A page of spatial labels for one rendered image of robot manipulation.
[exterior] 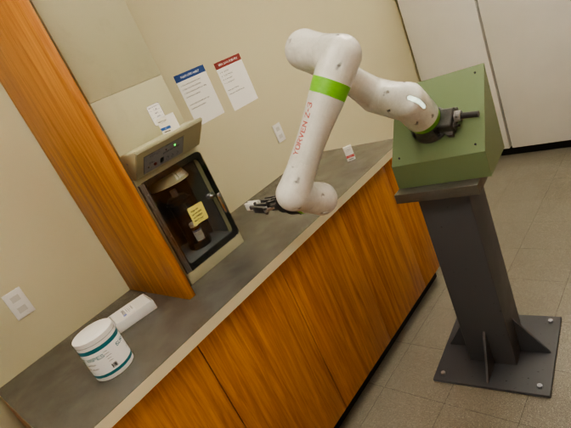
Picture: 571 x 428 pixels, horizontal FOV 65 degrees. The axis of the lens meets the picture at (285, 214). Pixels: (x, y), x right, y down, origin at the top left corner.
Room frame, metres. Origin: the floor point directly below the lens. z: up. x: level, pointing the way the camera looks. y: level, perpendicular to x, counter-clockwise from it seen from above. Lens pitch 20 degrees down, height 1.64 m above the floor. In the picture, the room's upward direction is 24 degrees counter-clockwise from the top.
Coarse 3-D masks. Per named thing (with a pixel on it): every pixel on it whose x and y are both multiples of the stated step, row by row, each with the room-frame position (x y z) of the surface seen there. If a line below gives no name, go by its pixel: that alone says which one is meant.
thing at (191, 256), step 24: (168, 168) 1.74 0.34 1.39; (192, 168) 1.81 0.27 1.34; (168, 192) 1.71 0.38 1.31; (192, 192) 1.77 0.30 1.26; (216, 192) 1.84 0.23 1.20; (168, 216) 1.68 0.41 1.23; (216, 216) 1.81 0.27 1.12; (192, 240) 1.71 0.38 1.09; (216, 240) 1.77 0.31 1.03; (192, 264) 1.67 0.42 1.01
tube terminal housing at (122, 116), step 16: (160, 80) 1.86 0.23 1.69; (112, 96) 1.72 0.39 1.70; (128, 96) 1.75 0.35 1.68; (144, 96) 1.79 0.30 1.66; (160, 96) 1.83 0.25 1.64; (96, 112) 1.66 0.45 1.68; (112, 112) 1.70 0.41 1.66; (128, 112) 1.73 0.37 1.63; (144, 112) 1.77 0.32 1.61; (176, 112) 1.86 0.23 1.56; (112, 128) 1.68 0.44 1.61; (128, 128) 1.71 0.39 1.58; (144, 128) 1.75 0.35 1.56; (160, 128) 1.79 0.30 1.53; (112, 144) 1.66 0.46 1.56; (128, 144) 1.69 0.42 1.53; (176, 160) 1.79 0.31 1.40; (128, 176) 1.67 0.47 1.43; (144, 176) 1.69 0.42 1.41; (240, 240) 1.86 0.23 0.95; (176, 256) 1.66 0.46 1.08; (224, 256) 1.78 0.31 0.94; (192, 272) 1.68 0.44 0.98
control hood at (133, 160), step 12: (192, 120) 1.82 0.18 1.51; (168, 132) 1.73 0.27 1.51; (180, 132) 1.71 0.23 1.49; (192, 132) 1.77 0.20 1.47; (144, 144) 1.68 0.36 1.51; (156, 144) 1.63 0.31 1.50; (192, 144) 1.81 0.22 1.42; (132, 156) 1.59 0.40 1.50; (144, 156) 1.61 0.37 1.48; (132, 168) 1.63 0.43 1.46; (156, 168) 1.70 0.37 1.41
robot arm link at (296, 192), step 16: (320, 96) 1.29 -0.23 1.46; (304, 112) 1.33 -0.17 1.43; (320, 112) 1.29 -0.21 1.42; (336, 112) 1.30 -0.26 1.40; (304, 128) 1.31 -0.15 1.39; (320, 128) 1.29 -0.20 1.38; (304, 144) 1.30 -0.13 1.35; (320, 144) 1.30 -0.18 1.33; (288, 160) 1.34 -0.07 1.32; (304, 160) 1.29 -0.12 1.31; (288, 176) 1.30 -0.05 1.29; (304, 176) 1.29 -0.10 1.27; (288, 192) 1.28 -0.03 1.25; (304, 192) 1.28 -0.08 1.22; (288, 208) 1.29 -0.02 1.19; (304, 208) 1.30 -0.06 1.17
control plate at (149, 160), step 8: (168, 144) 1.69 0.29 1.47; (176, 144) 1.72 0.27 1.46; (160, 152) 1.67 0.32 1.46; (168, 152) 1.71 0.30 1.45; (176, 152) 1.75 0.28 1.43; (144, 160) 1.62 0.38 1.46; (152, 160) 1.65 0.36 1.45; (160, 160) 1.69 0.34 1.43; (144, 168) 1.64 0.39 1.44; (152, 168) 1.68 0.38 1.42
